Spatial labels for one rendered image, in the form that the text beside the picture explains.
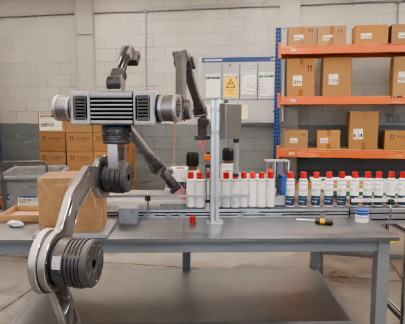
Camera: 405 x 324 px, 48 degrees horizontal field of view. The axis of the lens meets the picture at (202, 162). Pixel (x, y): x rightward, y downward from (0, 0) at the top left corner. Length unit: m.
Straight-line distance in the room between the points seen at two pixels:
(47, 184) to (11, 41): 6.22
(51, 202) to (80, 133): 3.82
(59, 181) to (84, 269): 0.69
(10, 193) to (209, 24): 3.96
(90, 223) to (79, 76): 5.55
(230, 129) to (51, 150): 4.07
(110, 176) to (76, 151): 4.05
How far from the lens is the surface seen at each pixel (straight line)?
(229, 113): 2.42
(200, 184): 2.57
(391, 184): 2.83
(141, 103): 2.00
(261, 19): 7.10
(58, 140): 6.17
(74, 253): 1.69
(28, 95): 8.15
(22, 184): 4.76
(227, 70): 6.92
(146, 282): 3.34
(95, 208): 2.26
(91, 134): 6.01
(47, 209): 2.30
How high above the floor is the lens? 1.45
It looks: 7 degrees down
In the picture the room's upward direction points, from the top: straight up
